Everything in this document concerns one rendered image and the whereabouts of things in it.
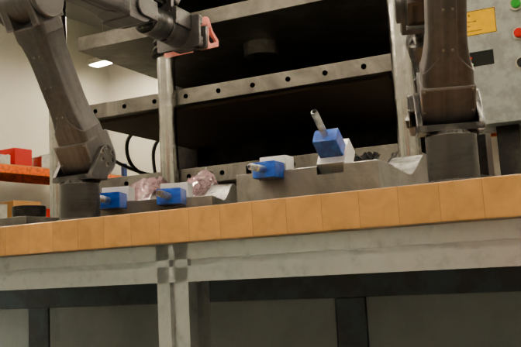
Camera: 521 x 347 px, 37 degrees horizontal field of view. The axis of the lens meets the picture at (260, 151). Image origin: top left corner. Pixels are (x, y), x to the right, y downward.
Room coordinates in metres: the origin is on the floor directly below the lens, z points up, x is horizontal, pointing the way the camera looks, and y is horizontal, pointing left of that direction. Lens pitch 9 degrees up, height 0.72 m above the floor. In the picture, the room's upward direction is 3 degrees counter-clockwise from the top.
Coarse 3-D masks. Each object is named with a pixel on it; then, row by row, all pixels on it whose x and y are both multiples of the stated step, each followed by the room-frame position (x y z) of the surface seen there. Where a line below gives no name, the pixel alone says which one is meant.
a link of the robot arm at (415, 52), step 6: (420, 36) 1.12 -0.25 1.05; (414, 42) 1.10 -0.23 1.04; (420, 42) 1.08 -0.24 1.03; (414, 48) 1.08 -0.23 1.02; (420, 48) 1.07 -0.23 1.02; (414, 54) 1.08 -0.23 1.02; (420, 54) 1.08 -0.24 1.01; (414, 60) 1.09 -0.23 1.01; (420, 60) 1.08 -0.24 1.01; (414, 66) 1.10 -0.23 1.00; (414, 72) 1.11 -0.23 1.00
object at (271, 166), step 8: (264, 160) 1.35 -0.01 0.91; (272, 160) 1.30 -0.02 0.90; (280, 160) 1.33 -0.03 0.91; (288, 160) 1.34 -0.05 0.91; (248, 168) 1.25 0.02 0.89; (256, 168) 1.27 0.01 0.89; (264, 168) 1.29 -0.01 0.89; (272, 168) 1.30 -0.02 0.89; (280, 168) 1.31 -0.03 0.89; (288, 168) 1.34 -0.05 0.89; (256, 176) 1.31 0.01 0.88; (264, 176) 1.30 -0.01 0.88; (272, 176) 1.30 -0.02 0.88; (280, 176) 1.31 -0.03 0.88
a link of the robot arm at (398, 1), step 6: (396, 0) 1.06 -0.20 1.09; (402, 0) 1.05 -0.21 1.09; (396, 6) 1.06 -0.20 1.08; (402, 6) 1.05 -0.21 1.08; (396, 12) 1.06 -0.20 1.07; (402, 12) 1.06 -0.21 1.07; (396, 18) 1.06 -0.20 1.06; (402, 18) 1.06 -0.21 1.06; (402, 24) 1.06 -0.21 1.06; (402, 30) 1.07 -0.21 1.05; (408, 30) 1.07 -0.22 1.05; (414, 30) 1.07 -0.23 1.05; (420, 30) 1.07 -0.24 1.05; (408, 36) 1.17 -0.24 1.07; (414, 36) 1.13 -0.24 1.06; (408, 42) 1.15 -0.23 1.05; (408, 48) 1.14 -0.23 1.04
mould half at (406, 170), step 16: (368, 160) 1.26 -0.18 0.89; (400, 160) 1.53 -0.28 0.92; (416, 160) 1.50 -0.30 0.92; (240, 176) 1.36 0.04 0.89; (288, 176) 1.32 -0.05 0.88; (304, 176) 1.31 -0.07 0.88; (320, 176) 1.29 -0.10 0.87; (336, 176) 1.28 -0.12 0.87; (352, 176) 1.27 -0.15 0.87; (368, 176) 1.26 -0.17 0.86; (384, 176) 1.28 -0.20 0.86; (400, 176) 1.37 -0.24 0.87; (416, 176) 1.47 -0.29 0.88; (240, 192) 1.36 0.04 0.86; (256, 192) 1.35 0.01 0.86; (272, 192) 1.33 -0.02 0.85; (288, 192) 1.32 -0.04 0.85; (304, 192) 1.31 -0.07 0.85; (320, 192) 1.29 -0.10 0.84
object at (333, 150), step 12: (324, 132) 1.26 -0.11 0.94; (336, 132) 1.27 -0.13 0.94; (324, 144) 1.27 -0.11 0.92; (336, 144) 1.27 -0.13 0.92; (348, 144) 1.30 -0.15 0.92; (324, 156) 1.30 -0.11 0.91; (336, 156) 1.29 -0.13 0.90; (348, 156) 1.30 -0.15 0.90; (324, 168) 1.30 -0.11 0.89; (336, 168) 1.30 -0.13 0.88
